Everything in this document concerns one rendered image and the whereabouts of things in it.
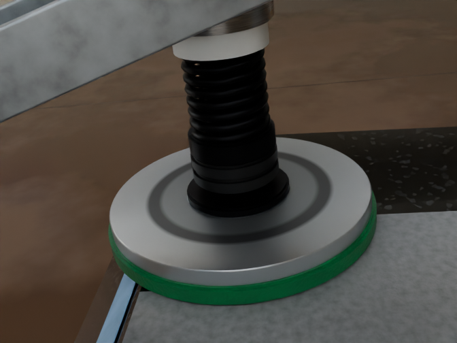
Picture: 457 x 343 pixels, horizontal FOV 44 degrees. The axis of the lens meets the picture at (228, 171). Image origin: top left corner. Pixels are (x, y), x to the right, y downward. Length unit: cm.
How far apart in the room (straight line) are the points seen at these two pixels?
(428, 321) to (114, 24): 26
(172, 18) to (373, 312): 22
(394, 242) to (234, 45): 19
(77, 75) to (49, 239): 190
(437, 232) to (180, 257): 20
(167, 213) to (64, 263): 164
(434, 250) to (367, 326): 9
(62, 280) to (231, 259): 163
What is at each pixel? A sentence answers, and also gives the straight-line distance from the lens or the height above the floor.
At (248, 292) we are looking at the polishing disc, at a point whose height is 88.
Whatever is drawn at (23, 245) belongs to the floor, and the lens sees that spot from 226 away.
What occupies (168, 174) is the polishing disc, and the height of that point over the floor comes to 89.
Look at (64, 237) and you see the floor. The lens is 223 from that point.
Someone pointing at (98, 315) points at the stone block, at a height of 81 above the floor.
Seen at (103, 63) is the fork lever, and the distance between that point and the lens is 36.
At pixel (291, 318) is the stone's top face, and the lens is 38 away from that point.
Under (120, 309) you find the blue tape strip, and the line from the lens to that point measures 44.
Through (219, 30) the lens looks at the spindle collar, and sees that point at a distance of 38.
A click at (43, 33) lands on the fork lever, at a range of 35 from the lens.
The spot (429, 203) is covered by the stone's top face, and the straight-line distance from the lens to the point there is 50.
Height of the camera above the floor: 112
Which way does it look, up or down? 27 degrees down
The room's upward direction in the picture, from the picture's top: 7 degrees counter-clockwise
